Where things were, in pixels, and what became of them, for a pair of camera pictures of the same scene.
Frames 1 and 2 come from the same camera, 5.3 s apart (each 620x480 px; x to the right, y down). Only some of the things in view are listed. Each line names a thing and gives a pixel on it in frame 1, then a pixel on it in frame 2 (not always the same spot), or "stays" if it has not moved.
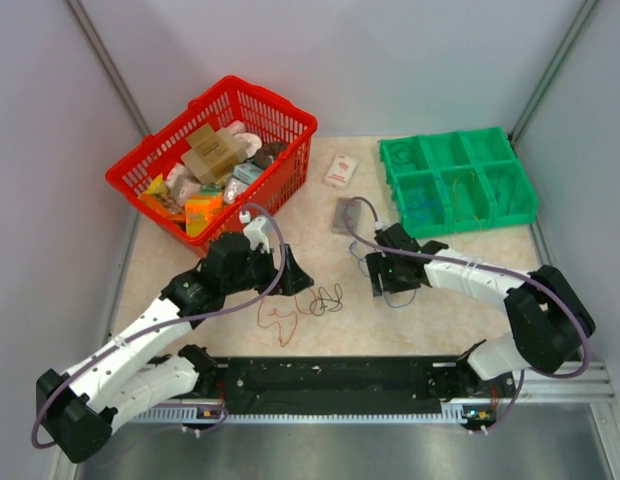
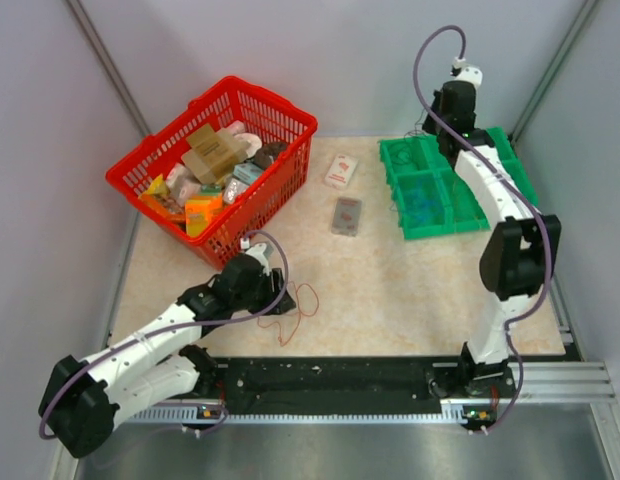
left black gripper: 294,279 -> 272,291
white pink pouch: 249,142 stays
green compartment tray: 458,180 stays
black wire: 331,309 -> 415,125
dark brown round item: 267,153 stays
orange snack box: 200,210 stays
